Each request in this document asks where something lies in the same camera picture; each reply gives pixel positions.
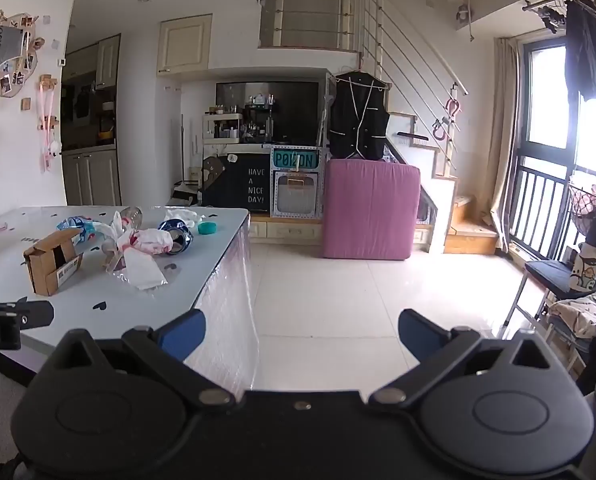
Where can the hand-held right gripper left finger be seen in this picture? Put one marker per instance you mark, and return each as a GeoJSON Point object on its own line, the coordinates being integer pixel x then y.
{"type": "Point", "coordinates": [182, 332]}

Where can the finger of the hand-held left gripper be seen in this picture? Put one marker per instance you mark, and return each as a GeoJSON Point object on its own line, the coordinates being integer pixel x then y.
{"type": "Point", "coordinates": [32, 314]}

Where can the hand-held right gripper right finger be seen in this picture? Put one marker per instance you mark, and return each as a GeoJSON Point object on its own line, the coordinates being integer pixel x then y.
{"type": "Point", "coordinates": [420, 335]}

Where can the crushed blue soda can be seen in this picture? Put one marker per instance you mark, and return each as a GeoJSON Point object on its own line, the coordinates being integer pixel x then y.
{"type": "Point", "coordinates": [176, 237]}

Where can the white tissue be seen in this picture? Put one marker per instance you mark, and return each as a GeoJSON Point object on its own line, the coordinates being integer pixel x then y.
{"type": "Point", "coordinates": [185, 216]}

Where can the open cardboard box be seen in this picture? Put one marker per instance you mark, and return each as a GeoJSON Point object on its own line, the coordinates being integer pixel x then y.
{"type": "Point", "coordinates": [42, 265]}

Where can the clear plastic sheet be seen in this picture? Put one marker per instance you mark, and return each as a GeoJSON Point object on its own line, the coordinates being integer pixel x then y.
{"type": "Point", "coordinates": [140, 270]}

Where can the blue plastic wrapper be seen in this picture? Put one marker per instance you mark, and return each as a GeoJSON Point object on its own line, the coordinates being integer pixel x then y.
{"type": "Point", "coordinates": [75, 227]}

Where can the clear plastic bottle red label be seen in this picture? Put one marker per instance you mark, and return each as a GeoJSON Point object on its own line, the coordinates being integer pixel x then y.
{"type": "Point", "coordinates": [150, 241]}

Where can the teal bottle cap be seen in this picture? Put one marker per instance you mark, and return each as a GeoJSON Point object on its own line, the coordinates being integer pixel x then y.
{"type": "Point", "coordinates": [207, 228]}

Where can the wooden stairs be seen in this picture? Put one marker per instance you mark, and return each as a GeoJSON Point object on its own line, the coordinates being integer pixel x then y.
{"type": "Point", "coordinates": [470, 232]}

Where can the pink mattress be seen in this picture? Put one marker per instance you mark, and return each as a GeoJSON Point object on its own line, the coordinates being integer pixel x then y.
{"type": "Point", "coordinates": [370, 210]}

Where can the folding chair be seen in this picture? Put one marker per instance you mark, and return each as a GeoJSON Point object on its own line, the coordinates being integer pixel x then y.
{"type": "Point", "coordinates": [548, 272]}

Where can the cream kitchen base cabinet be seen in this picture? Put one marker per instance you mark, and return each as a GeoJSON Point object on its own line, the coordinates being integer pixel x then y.
{"type": "Point", "coordinates": [90, 177]}

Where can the black chalkboard sign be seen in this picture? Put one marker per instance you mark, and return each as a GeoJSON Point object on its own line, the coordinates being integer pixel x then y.
{"type": "Point", "coordinates": [237, 182]}

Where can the printed blanket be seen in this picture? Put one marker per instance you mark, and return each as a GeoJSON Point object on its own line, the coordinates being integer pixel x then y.
{"type": "Point", "coordinates": [583, 310]}

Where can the black balcony railing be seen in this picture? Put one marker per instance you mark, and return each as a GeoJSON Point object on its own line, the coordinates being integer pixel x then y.
{"type": "Point", "coordinates": [538, 210]}

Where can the printed tote bag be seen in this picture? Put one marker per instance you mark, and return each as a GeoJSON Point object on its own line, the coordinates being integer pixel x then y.
{"type": "Point", "coordinates": [588, 267]}

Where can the teal sign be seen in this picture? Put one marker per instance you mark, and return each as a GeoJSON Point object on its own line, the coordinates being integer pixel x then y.
{"type": "Point", "coordinates": [295, 158]}

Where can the white storage rack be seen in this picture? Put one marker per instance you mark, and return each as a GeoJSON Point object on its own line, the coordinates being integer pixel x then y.
{"type": "Point", "coordinates": [222, 127]}

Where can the pink hooks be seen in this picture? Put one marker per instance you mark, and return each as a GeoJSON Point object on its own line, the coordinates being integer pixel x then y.
{"type": "Point", "coordinates": [445, 122]}

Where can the beige curtain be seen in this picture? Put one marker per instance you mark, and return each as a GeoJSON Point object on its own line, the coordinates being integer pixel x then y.
{"type": "Point", "coordinates": [503, 135]}

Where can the black bottle rack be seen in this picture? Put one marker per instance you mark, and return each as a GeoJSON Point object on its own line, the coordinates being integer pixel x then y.
{"type": "Point", "coordinates": [260, 122]}

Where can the black vest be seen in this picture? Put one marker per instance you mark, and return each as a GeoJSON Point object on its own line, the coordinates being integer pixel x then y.
{"type": "Point", "coordinates": [358, 120]}

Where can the stair railing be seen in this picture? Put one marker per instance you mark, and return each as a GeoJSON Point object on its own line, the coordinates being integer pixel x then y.
{"type": "Point", "coordinates": [413, 50]}

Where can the dark hanging garment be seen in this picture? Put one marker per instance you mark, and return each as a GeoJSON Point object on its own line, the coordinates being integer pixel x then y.
{"type": "Point", "coordinates": [588, 55]}

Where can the hanging doll ornament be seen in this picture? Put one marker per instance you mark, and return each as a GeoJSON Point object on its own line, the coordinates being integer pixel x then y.
{"type": "Point", "coordinates": [462, 10]}

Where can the loft railing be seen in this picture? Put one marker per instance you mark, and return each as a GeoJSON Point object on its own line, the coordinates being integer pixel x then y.
{"type": "Point", "coordinates": [308, 10]}

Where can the pink ribbon wall hanging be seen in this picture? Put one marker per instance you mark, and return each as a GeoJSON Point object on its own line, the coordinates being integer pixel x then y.
{"type": "Point", "coordinates": [47, 125]}

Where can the wall photo board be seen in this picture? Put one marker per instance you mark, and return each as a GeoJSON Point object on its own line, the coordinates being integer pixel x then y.
{"type": "Point", "coordinates": [0, 55]}

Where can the cream kitchen wall cabinet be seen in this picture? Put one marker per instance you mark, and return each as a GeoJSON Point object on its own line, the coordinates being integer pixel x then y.
{"type": "Point", "coordinates": [108, 62]}

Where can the cream wall cabinet door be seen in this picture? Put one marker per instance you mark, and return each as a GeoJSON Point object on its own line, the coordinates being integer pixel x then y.
{"type": "Point", "coordinates": [185, 45]}

